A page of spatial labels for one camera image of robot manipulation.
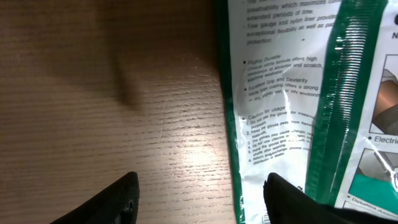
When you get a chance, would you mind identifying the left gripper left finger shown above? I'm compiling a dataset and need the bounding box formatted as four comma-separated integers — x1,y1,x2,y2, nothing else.
52,172,139,224

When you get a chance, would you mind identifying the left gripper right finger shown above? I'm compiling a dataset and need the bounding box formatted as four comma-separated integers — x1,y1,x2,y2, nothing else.
263,172,397,224

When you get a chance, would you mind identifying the white green snack packet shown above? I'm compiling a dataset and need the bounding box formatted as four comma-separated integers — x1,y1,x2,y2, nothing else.
216,0,397,223

